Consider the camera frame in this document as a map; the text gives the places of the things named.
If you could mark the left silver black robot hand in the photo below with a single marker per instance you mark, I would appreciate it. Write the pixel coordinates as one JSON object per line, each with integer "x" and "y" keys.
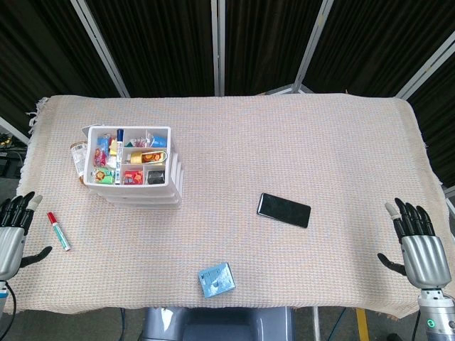
{"x": 10, "y": 248}

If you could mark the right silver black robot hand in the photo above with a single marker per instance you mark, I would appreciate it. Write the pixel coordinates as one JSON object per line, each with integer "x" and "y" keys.
{"x": 424, "y": 259}

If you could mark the clear plastic storage bin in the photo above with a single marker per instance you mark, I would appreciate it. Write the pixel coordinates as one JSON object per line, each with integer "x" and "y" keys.
{"x": 135, "y": 189}

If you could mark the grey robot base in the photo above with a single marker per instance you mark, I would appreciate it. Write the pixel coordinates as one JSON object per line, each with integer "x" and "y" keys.
{"x": 220, "y": 325}

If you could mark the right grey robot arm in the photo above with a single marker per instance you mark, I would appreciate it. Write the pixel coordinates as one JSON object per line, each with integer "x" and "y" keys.
{"x": 435, "y": 316}

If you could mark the white drawer organizer box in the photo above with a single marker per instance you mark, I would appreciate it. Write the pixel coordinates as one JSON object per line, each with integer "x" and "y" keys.
{"x": 142, "y": 194}

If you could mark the black plastic packet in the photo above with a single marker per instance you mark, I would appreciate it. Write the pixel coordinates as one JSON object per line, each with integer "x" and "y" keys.
{"x": 155, "y": 177}

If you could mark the blue card packet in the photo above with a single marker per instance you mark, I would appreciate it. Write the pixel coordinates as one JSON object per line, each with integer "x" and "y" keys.
{"x": 217, "y": 280}

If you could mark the brown bottle with white label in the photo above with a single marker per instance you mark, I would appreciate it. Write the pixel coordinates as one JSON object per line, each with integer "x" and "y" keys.
{"x": 79, "y": 156}

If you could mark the green lion print packet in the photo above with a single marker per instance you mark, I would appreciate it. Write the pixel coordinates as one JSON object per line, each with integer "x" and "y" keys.
{"x": 103, "y": 175}

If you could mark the white metal table leg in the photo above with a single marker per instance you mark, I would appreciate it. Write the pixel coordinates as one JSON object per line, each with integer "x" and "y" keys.
{"x": 316, "y": 325}

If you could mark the pink red candy packet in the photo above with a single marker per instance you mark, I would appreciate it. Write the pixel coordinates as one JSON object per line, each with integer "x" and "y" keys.
{"x": 100, "y": 158}

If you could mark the small blue candy packet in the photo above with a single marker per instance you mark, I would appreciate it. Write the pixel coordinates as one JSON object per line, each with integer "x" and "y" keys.
{"x": 104, "y": 142}

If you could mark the red snack packet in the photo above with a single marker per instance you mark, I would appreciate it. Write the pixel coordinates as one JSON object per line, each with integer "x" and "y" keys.
{"x": 133, "y": 177}

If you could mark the blue capped white marker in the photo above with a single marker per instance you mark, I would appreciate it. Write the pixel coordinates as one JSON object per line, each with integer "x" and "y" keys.
{"x": 119, "y": 156}

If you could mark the yellow foil candy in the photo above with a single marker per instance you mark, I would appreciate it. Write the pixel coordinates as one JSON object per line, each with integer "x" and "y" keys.
{"x": 113, "y": 148}

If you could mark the black smartphone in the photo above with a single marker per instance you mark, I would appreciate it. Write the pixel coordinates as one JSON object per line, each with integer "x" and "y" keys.
{"x": 283, "y": 210}

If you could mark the small green red packets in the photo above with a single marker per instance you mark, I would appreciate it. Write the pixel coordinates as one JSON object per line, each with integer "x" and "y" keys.
{"x": 136, "y": 143}

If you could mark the blue white crumpled packet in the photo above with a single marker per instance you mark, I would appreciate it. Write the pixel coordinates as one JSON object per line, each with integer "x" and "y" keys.
{"x": 157, "y": 139}

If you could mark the beige woven tablecloth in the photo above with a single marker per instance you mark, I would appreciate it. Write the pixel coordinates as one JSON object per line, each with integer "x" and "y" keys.
{"x": 249, "y": 149}

